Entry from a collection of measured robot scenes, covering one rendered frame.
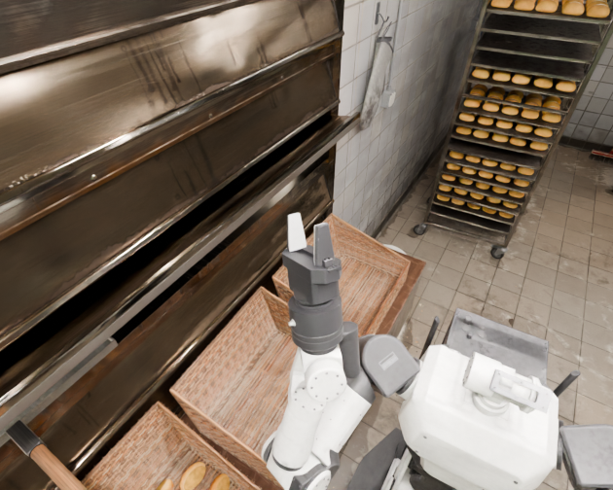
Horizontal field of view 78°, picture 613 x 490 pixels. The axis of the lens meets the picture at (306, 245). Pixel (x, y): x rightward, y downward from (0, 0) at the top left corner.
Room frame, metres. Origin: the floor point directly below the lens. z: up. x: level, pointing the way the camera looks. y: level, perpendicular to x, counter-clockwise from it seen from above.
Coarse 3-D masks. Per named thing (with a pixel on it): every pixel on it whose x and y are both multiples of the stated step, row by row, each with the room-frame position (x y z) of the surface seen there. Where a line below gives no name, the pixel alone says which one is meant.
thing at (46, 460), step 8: (40, 448) 0.30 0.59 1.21; (32, 456) 0.29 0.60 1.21; (40, 456) 0.29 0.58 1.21; (48, 456) 0.29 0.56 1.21; (40, 464) 0.27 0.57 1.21; (48, 464) 0.27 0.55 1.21; (56, 464) 0.27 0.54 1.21; (48, 472) 0.26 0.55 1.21; (56, 472) 0.26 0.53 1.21; (64, 472) 0.26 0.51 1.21; (56, 480) 0.24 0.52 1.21; (64, 480) 0.24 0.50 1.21; (72, 480) 0.24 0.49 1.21; (64, 488) 0.23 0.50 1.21; (72, 488) 0.23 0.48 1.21; (80, 488) 0.23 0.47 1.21
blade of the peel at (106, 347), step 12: (96, 348) 0.57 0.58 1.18; (108, 348) 0.56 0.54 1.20; (84, 360) 0.54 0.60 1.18; (96, 360) 0.53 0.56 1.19; (72, 372) 0.50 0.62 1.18; (84, 372) 0.50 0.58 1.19; (60, 384) 0.45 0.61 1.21; (72, 384) 0.47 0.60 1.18; (48, 396) 0.42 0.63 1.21; (36, 408) 0.40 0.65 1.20; (24, 420) 0.37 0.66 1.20; (0, 432) 0.35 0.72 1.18; (0, 444) 0.32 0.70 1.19
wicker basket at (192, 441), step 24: (144, 432) 0.49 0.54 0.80; (168, 432) 0.53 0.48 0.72; (192, 432) 0.49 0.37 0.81; (120, 456) 0.42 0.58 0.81; (144, 456) 0.44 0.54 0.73; (168, 456) 0.47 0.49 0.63; (192, 456) 0.49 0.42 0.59; (216, 456) 0.43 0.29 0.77; (96, 480) 0.35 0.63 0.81; (120, 480) 0.37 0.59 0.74; (144, 480) 0.39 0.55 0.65; (240, 480) 0.38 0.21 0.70
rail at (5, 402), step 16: (336, 128) 1.39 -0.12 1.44; (320, 144) 1.26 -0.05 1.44; (304, 160) 1.16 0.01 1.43; (256, 192) 0.95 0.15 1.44; (240, 208) 0.87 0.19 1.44; (224, 224) 0.81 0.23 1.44; (208, 240) 0.75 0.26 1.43; (192, 256) 0.70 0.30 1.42; (160, 272) 0.62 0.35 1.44; (144, 288) 0.57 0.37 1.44; (128, 304) 0.53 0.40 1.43; (112, 320) 0.49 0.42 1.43; (80, 336) 0.44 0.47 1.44; (64, 352) 0.40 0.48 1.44; (48, 368) 0.37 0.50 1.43; (32, 384) 0.34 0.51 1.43; (0, 400) 0.31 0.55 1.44; (16, 400) 0.31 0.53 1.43
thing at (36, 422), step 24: (312, 168) 1.52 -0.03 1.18; (288, 192) 1.32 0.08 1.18; (264, 216) 1.17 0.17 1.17; (240, 240) 1.05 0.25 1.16; (216, 264) 0.93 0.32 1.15; (168, 288) 0.79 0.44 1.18; (144, 312) 0.70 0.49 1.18; (120, 336) 0.61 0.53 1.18; (48, 408) 0.41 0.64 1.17; (0, 456) 0.31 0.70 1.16
